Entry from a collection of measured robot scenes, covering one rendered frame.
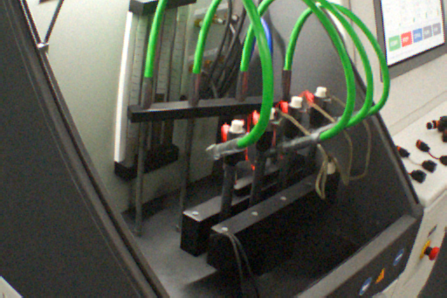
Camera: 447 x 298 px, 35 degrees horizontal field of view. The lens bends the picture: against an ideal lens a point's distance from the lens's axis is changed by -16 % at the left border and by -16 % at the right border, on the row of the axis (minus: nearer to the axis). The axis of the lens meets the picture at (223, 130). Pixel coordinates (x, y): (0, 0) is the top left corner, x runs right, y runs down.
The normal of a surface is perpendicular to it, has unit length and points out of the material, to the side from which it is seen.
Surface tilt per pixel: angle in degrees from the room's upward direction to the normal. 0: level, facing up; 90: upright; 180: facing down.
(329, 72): 90
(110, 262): 90
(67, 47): 90
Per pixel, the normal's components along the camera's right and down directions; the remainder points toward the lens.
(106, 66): 0.75, 0.36
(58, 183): -0.65, 0.26
